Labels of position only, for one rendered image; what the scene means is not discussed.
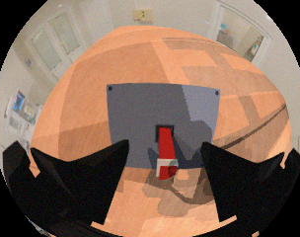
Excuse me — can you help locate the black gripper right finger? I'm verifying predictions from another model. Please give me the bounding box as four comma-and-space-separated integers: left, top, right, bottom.
200, 142, 285, 222

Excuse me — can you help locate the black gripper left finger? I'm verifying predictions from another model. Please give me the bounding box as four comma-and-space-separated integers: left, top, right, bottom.
31, 139, 129, 225

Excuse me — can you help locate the grey sloped panel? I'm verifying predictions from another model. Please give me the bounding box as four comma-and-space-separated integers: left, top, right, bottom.
107, 83, 221, 170

